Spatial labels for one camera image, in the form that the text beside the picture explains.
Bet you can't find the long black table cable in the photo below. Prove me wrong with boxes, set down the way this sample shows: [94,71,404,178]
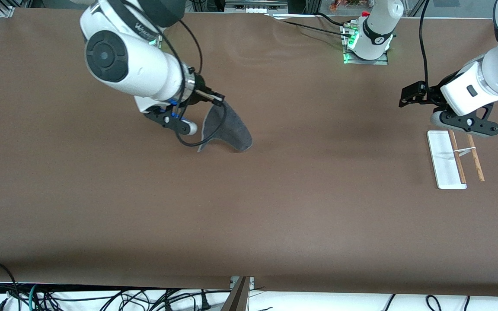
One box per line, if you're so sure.
[268,14,354,38]

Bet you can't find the short black table cable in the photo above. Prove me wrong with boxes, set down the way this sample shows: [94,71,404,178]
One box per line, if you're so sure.
[315,12,353,26]

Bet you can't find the grey microfibre towel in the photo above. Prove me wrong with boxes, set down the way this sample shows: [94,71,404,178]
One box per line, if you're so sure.
[197,100,253,153]

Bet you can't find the teal floor cable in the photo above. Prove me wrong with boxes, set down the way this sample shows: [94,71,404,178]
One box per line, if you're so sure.
[28,284,40,311]

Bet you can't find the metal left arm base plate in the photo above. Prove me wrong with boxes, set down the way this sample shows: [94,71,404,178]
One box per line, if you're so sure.
[342,24,390,65]

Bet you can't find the brown metal frame post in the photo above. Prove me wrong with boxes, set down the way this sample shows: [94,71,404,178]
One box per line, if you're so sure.
[222,276,250,311]

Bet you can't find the brown table cover sheet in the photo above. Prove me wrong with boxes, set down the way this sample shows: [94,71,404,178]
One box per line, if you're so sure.
[0,8,498,298]

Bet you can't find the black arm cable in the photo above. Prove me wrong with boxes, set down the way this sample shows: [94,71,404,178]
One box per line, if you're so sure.
[420,0,453,106]
[119,0,228,148]

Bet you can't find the tangled black floor cables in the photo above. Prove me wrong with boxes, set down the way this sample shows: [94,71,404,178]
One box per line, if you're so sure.
[37,287,232,311]

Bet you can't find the red orange small objects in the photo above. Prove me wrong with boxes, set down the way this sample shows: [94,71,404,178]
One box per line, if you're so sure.
[329,0,364,11]

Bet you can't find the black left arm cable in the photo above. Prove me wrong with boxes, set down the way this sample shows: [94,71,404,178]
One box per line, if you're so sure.
[420,0,453,106]

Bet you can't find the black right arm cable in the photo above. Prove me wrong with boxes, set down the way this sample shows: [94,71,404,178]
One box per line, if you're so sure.
[119,0,228,148]

